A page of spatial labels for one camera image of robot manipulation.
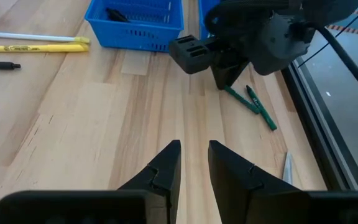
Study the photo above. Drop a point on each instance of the orange striped black mat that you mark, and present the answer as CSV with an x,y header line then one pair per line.
x,y
350,29

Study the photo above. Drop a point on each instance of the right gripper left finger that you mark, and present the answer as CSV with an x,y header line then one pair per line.
x,y
163,186

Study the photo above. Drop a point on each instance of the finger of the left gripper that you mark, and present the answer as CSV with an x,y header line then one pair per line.
x,y
222,76
239,67

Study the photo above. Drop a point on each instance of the blue plastic bin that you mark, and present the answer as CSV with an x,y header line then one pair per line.
x,y
135,34
207,15

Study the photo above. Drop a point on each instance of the silver pen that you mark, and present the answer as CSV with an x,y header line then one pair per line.
x,y
33,37

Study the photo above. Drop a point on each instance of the yellow highlighter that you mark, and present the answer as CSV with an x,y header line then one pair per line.
x,y
42,48

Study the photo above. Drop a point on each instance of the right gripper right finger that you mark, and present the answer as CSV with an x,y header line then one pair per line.
x,y
238,186

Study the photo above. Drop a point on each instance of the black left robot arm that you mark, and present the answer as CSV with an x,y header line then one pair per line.
x,y
275,40

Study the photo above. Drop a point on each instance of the dark green marker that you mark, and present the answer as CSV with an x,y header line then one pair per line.
x,y
261,107
241,99

